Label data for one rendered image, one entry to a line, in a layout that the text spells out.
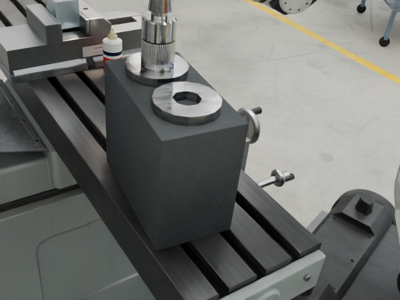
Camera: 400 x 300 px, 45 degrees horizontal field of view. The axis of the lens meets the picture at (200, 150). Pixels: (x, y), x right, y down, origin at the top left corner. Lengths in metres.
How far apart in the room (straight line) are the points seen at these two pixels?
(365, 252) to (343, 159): 1.41
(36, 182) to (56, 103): 0.18
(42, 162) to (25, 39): 0.26
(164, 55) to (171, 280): 0.30
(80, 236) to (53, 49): 0.44
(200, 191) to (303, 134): 2.17
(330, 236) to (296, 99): 1.90
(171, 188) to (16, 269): 0.65
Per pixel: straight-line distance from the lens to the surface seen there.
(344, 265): 1.26
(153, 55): 0.67
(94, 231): 1.22
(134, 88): 0.66
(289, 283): 0.72
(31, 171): 1.04
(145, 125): 0.60
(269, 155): 2.57
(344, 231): 1.34
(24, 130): 1.06
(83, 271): 1.31
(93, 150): 0.86
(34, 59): 1.09
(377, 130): 3.03
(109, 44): 1.05
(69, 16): 1.11
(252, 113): 1.48
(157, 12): 0.66
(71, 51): 1.11
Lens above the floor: 1.47
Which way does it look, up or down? 36 degrees down
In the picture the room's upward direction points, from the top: 6 degrees clockwise
